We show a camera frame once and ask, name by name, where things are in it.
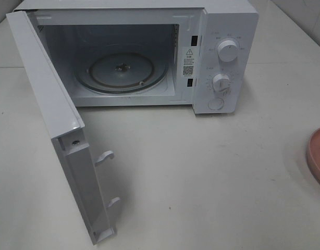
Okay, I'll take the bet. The round white door button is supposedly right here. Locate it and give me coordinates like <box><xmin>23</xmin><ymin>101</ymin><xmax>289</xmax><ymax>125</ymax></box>
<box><xmin>208</xmin><ymin>97</ymin><xmax>224</xmax><ymax>110</ymax></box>

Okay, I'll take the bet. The white microwave knob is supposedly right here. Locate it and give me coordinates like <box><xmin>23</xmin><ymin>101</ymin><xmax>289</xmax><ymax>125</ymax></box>
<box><xmin>212</xmin><ymin>73</ymin><xmax>231</xmax><ymax>92</ymax></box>
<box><xmin>217</xmin><ymin>39</ymin><xmax>239</xmax><ymax>63</ymax></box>

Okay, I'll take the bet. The white microwave door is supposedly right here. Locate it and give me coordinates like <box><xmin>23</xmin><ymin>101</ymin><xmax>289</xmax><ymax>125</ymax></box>
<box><xmin>6</xmin><ymin>11</ymin><xmax>120</xmax><ymax>245</ymax></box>

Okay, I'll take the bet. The pink round plate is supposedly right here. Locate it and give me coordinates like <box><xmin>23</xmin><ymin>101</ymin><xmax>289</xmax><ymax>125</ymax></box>
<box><xmin>306</xmin><ymin>128</ymin><xmax>320</xmax><ymax>184</ymax></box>

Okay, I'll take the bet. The glass microwave turntable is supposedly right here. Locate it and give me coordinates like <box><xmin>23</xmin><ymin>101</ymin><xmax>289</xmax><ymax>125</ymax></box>
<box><xmin>75</xmin><ymin>52</ymin><xmax>168</xmax><ymax>94</ymax></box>

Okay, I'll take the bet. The white microwave oven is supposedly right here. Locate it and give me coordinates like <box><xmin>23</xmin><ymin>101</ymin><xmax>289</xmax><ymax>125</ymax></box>
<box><xmin>8</xmin><ymin>1</ymin><xmax>259</xmax><ymax>114</ymax></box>

